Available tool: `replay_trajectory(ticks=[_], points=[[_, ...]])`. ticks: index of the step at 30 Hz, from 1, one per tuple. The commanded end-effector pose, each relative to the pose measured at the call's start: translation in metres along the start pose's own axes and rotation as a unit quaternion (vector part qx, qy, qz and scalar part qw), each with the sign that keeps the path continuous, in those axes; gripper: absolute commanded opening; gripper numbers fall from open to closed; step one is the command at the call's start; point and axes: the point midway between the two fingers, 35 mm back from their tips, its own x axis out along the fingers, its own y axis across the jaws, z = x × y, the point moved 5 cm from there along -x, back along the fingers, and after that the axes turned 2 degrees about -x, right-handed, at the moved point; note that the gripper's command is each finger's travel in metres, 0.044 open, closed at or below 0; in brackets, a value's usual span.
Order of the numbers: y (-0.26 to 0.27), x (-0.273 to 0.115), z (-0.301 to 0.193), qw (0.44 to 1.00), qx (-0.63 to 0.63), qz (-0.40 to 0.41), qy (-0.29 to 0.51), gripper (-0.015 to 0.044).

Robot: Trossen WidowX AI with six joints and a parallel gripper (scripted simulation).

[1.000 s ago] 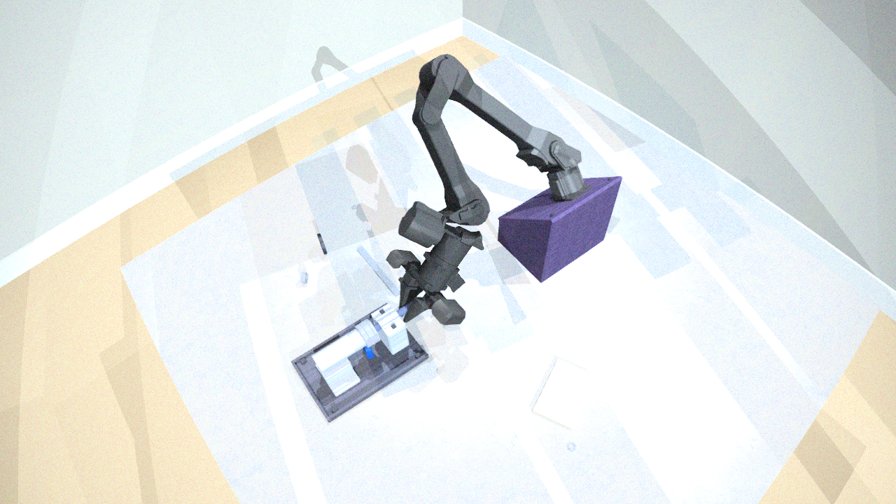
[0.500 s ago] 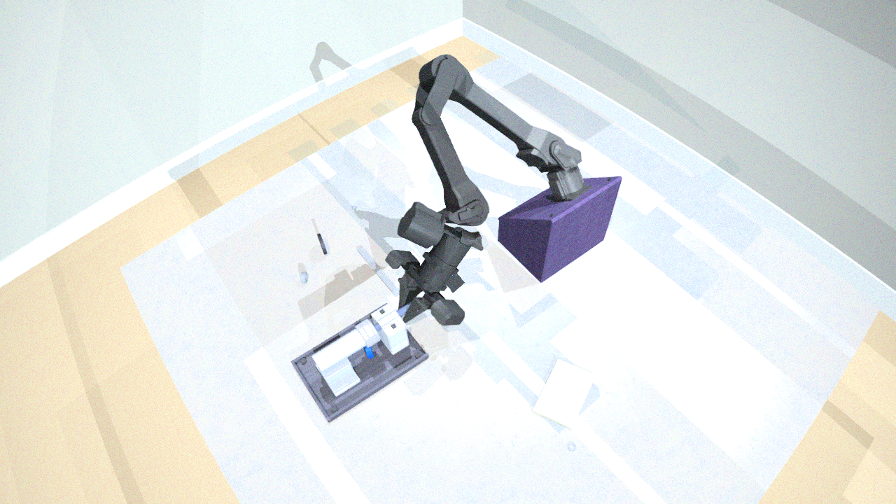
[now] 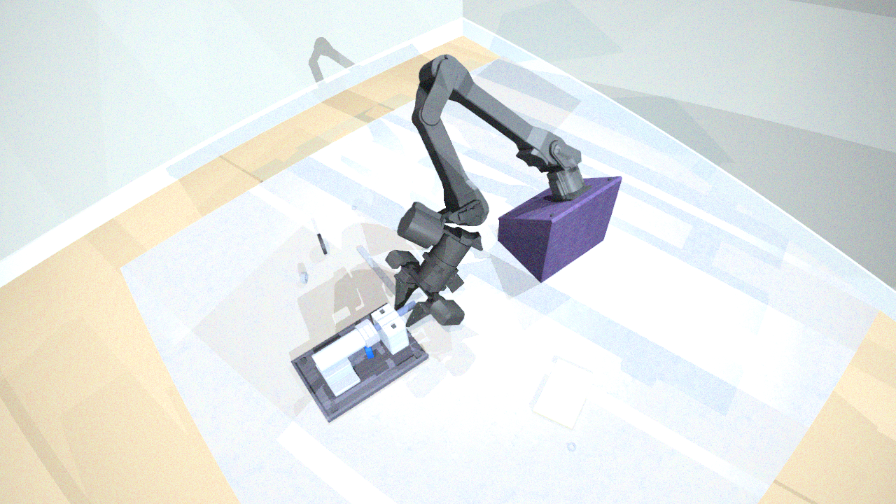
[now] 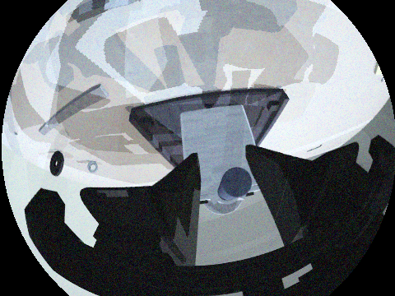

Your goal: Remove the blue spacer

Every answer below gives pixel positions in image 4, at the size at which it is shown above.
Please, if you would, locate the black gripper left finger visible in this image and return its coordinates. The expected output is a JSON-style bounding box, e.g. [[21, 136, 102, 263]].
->
[[80, 152, 201, 266]]

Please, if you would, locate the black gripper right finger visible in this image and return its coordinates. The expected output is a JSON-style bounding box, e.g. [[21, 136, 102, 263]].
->
[[246, 142, 359, 246]]

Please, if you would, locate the light blue long bar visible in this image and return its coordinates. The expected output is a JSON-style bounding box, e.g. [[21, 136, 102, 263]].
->
[[218, 167, 253, 201]]

